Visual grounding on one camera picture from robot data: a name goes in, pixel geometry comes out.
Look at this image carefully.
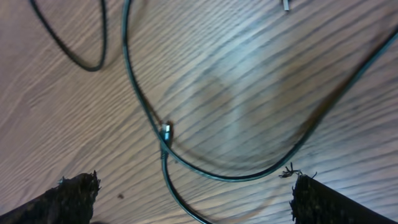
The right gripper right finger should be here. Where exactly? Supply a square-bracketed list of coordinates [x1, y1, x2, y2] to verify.
[279, 167, 395, 224]

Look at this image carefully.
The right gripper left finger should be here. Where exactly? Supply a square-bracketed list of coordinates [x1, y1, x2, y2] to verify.
[1, 172, 101, 224]

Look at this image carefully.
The black cable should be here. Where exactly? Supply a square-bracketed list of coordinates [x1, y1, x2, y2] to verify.
[29, 0, 108, 72]
[159, 120, 212, 224]
[121, 0, 398, 183]

